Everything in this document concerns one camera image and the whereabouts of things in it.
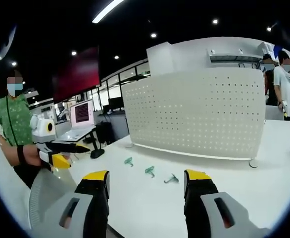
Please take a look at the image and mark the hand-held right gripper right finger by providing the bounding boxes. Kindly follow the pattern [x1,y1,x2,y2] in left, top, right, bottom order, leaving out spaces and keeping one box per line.
[184,169,262,238]

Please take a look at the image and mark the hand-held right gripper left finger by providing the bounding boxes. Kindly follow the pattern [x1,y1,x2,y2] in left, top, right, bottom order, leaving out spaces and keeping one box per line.
[42,170,110,238]

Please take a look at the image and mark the white perforated mounting plate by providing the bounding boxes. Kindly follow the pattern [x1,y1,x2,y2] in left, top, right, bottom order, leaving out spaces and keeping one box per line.
[121,68,266,169]

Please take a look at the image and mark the person's left hand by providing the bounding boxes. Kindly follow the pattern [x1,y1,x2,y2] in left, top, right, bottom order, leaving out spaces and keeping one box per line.
[23,145,42,166]

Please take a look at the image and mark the person's green shirt torso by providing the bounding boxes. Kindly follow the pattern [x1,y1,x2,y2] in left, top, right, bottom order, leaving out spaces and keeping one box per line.
[0,94,34,147]

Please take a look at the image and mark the black laptop stand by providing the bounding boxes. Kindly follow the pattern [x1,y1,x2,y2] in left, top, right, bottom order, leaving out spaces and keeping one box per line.
[82,128,106,159]

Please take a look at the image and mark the open white laptop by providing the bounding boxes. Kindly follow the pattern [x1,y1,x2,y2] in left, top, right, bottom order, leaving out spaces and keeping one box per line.
[60,99,97,141]

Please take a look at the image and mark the large dark red screen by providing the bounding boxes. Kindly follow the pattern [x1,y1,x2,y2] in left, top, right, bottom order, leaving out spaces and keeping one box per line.
[51,45,101,104]

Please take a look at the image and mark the black computer monitor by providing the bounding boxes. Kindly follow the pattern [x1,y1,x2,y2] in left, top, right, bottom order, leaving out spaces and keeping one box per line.
[107,96,125,113]

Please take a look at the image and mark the ceiling strip light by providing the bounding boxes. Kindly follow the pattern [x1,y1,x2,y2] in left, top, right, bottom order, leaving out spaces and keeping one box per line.
[92,0,126,24]

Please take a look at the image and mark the white air conditioner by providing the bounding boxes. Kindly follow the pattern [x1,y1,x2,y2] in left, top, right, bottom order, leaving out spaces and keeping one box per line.
[207,46,265,64]

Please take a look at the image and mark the black lanyard cord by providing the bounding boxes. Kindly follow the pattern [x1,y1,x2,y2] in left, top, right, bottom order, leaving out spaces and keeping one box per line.
[6,95,19,147]

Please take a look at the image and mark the black wrist strap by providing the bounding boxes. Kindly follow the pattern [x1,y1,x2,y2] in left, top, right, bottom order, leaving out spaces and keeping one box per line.
[16,145,24,166]

